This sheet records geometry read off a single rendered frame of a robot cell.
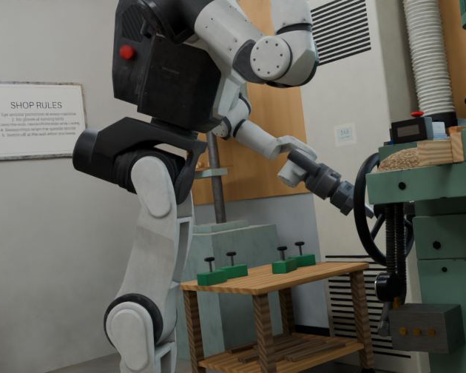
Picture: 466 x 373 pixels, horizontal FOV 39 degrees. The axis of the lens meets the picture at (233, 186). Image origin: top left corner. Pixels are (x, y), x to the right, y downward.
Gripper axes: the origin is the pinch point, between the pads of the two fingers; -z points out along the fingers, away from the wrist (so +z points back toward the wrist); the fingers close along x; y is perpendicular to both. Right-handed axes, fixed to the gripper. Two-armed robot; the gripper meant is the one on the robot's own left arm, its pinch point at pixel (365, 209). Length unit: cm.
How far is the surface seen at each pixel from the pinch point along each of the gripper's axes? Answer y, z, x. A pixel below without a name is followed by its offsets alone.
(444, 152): 49, -7, 58
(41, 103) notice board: -126, 196, -119
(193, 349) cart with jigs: -126, 29, -36
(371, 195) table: 33, -1, 54
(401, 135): 35.8, 1.8, 28.4
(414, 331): 14, -23, 56
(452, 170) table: 46, -10, 56
